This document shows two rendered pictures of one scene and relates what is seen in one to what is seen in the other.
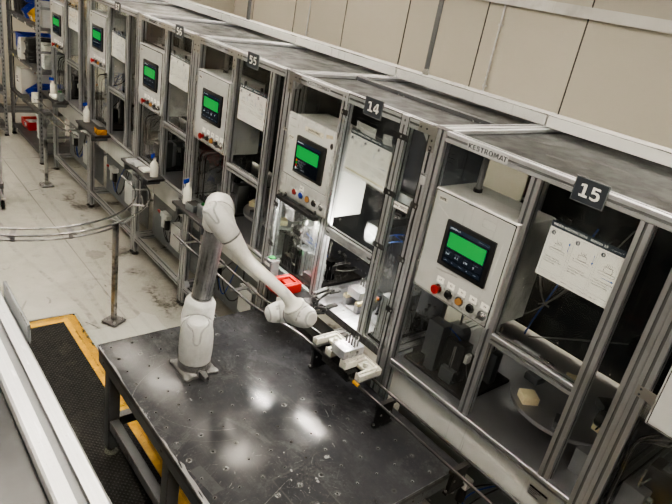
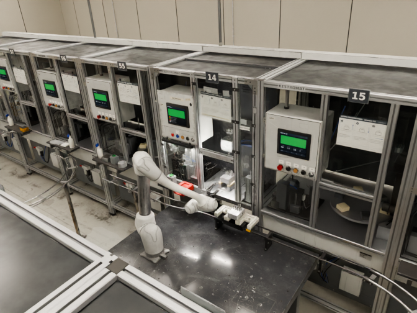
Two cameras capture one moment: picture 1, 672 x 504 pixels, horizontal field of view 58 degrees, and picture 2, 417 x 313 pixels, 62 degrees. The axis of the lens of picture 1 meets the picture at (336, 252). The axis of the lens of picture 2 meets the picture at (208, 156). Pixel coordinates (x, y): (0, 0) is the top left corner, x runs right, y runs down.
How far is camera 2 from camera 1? 0.51 m
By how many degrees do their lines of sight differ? 9
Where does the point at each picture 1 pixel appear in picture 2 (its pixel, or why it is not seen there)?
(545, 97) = (269, 33)
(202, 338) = (157, 236)
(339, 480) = (264, 287)
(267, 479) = (228, 301)
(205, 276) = (145, 200)
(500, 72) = (240, 26)
